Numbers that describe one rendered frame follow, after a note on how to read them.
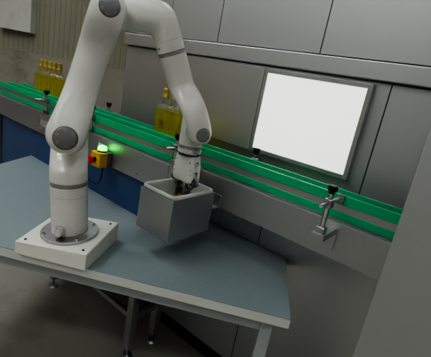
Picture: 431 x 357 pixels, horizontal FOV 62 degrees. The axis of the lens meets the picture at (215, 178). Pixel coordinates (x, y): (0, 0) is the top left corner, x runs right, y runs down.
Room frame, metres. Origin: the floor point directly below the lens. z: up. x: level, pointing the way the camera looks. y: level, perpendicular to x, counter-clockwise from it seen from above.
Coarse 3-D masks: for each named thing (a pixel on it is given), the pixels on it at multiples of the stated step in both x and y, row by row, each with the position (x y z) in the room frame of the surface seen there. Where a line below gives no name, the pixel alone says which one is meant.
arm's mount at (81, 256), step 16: (96, 224) 1.22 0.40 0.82; (112, 224) 1.24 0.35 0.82; (16, 240) 1.04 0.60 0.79; (32, 240) 1.05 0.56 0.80; (96, 240) 1.10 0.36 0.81; (112, 240) 1.21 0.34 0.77; (32, 256) 1.03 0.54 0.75; (48, 256) 1.02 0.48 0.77; (64, 256) 1.02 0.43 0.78; (80, 256) 1.01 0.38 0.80; (96, 256) 1.09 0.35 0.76
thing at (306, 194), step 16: (208, 160) 1.43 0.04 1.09; (224, 160) 1.38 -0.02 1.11; (240, 160) 1.34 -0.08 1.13; (240, 176) 1.33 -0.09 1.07; (256, 176) 1.29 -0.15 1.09; (272, 176) 1.25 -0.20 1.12; (288, 176) 1.21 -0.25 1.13; (272, 192) 1.24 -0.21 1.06; (288, 192) 1.21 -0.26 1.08; (304, 192) 1.17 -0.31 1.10; (320, 192) 1.14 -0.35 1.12; (320, 208) 1.13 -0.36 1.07; (336, 208) 1.10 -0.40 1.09; (352, 208) 1.07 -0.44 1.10; (368, 208) 1.05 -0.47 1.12; (352, 224) 1.06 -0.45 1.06; (368, 224) 1.04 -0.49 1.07; (384, 224) 1.01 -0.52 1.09
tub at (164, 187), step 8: (144, 184) 1.22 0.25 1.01; (152, 184) 1.25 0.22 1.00; (160, 184) 1.28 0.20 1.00; (168, 184) 1.32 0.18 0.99; (184, 184) 1.38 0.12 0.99; (200, 184) 1.33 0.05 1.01; (160, 192) 1.16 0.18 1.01; (168, 192) 1.32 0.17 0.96; (192, 192) 1.35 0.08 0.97; (200, 192) 1.23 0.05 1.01; (208, 192) 1.26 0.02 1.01
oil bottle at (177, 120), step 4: (176, 112) 1.58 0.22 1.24; (180, 112) 1.57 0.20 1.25; (176, 116) 1.58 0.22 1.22; (180, 116) 1.56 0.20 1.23; (176, 120) 1.58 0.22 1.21; (180, 120) 1.56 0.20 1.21; (172, 124) 1.59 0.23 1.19; (176, 124) 1.57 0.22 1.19; (180, 124) 1.56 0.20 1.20; (172, 128) 1.58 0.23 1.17; (176, 128) 1.57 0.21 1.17; (180, 128) 1.56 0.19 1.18; (172, 132) 1.58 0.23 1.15; (176, 132) 1.57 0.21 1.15; (172, 136) 1.58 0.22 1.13
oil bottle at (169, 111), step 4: (168, 108) 1.61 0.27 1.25; (172, 108) 1.60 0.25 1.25; (176, 108) 1.61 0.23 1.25; (164, 112) 1.62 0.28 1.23; (168, 112) 1.61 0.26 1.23; (172, 112) 1.59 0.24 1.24; (164, 116) 1.62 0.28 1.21; (168, 116) 1.60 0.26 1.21; (172, 116) 1.59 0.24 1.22; (164, 120) 1.62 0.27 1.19; (168, 120) 1.60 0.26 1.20; (172, 120) 1.60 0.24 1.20; (164, 124) 1.61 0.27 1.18; (168, 124) 1.60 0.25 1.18; (164, 128) 1.61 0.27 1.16; (168, 128) 1.60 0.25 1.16; (164, 132) 1.61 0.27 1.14; (168, 132) 1.59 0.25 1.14
